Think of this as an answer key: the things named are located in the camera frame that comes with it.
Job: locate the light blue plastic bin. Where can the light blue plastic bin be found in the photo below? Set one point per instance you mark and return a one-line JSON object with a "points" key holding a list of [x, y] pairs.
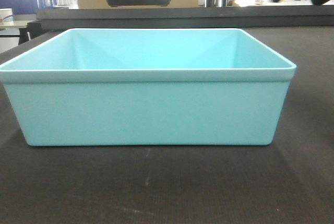
{"points": [[148, 87]]}

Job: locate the black conveyor belt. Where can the black conveyor belt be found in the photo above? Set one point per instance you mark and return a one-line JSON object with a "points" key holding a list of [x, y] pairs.
{"points": [[288, 181]]}

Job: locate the black conveyor side rail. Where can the black conveyor side rail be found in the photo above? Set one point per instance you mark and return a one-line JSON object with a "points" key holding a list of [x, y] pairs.
{"points": [[171, 18]]}

